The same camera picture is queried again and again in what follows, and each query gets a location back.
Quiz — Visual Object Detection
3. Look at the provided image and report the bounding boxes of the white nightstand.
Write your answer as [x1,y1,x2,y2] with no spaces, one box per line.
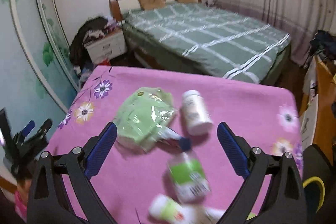
[85,29,127,65]

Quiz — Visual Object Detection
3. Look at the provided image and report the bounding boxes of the blue capped tube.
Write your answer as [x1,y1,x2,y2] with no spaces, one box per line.
[158,127,192,152]

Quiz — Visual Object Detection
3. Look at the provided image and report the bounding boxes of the green plastic wrapper bag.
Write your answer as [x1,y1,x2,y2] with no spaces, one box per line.
[113,87,177,152]

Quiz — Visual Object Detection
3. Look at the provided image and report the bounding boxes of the white green cup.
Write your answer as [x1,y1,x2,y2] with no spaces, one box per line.
[149,194,225,224]

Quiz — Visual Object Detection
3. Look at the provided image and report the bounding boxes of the black clothes on nightstand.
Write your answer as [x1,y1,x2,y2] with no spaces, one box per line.
[70,16,117,68]

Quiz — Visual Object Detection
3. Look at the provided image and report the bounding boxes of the yellow rimmed trash bin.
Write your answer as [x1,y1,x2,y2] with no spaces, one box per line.
[303,176,325,215]

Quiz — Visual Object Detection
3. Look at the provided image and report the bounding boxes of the pink floral tablecloth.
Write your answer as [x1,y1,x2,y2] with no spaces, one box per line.
[45,65,305,224]

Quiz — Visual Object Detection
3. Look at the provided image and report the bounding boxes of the green label clear jar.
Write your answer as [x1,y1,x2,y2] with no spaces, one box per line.
[167,149,211,203]

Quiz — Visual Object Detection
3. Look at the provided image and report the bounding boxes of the sliding wardrobe door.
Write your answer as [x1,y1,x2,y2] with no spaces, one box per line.
[1,0,78,121]

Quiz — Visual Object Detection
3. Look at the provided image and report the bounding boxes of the green plaid bed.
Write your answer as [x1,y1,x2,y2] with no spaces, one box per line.
[122,2,291,85]

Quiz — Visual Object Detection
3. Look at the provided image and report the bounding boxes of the dark clothes pile on desk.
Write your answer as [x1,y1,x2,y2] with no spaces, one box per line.
[309,30,335,61]

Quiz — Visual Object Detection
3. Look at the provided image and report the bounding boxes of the white pill bottle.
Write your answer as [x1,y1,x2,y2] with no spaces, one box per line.
[182,90,213,136]

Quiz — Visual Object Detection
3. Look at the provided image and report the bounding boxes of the orange wooden desk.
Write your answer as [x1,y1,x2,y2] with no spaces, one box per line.
[299,56,335,155]

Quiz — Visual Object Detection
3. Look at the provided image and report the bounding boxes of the left brown pillow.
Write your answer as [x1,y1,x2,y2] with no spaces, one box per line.
[138,0,166,10]

